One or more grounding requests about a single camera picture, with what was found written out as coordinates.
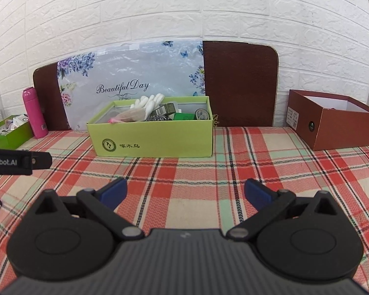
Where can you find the small green box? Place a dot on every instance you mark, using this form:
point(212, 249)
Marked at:
point(184, 116)

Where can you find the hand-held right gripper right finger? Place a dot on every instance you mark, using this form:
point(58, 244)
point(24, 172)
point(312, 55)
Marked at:
point(256, 192)

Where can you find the clear plastic bag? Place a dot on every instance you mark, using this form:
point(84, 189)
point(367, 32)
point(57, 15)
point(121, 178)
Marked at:
point(130, 116)

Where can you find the pink thermos bottle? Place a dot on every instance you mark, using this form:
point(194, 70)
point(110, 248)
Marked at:
point(33, 113)

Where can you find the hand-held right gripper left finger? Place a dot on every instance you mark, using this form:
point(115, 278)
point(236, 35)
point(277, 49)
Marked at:
point(113, 192)

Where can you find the clear tape roll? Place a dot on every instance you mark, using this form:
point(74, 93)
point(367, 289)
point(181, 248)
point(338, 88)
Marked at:
point(202, 114)

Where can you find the brown cardboard box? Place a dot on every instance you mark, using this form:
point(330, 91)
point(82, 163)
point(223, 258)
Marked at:
point(341, 129)

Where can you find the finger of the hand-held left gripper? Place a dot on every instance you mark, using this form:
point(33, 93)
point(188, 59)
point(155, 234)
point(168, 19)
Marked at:
point(42, 160)

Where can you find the small olive box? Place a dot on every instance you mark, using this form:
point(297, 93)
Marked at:
point(166, 110)

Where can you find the white small box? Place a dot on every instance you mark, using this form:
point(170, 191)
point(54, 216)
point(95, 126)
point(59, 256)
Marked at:
point(21, 120)

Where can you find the brown wooden headboard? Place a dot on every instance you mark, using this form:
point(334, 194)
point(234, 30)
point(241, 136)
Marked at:
point(239, 86)

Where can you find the plaid blanket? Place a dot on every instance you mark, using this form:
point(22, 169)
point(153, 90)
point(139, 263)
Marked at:
point(187, 172)

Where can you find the white plastic pieces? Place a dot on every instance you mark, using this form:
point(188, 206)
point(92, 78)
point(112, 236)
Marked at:
point(149, 104)

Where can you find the light green cardboard box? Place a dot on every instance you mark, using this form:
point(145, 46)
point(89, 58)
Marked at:
point(160, 139)

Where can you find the dark steel scrubber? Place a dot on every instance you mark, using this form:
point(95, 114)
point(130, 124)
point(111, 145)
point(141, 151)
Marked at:
point(158, 118)

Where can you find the dark green cardboard box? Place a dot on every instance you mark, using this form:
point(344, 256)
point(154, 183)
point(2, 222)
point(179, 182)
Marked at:
point(12, 138)

